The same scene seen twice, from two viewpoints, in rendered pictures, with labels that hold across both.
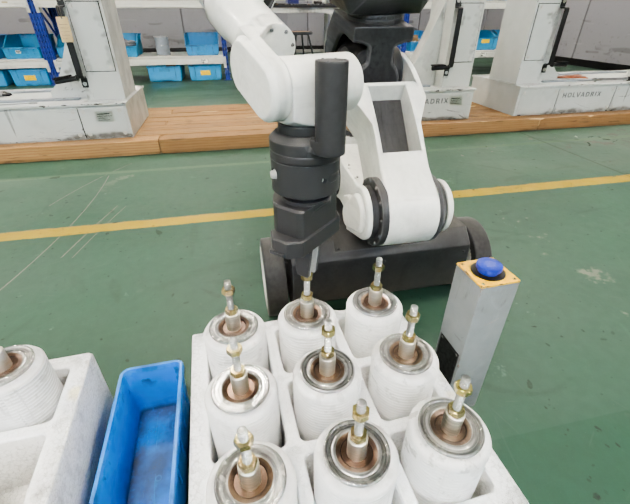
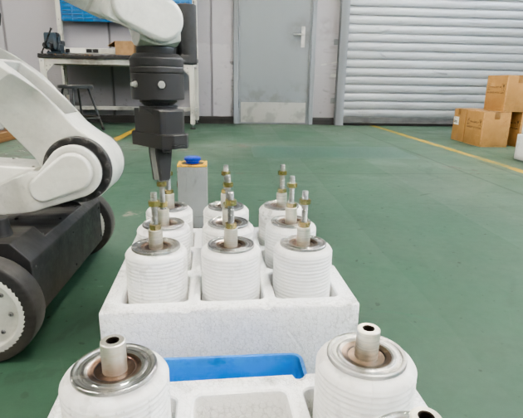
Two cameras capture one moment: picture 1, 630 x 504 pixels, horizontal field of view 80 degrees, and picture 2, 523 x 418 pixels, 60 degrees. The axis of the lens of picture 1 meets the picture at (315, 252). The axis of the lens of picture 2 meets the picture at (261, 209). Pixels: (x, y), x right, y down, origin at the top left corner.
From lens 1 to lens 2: 0.80 m
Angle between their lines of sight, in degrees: 75
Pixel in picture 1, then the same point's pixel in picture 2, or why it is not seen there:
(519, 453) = not seen: hidden behind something
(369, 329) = (188, 219)
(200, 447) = (248, 303)
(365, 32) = not seen: outside the picture
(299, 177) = (181, 81)
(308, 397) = (246, 232)
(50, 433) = (197, 391)
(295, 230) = (181, 126)
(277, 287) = (35, 290)
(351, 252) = (53, 231)
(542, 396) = not seen: hidden behind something
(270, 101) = (179, 24)
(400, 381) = (245, 212)
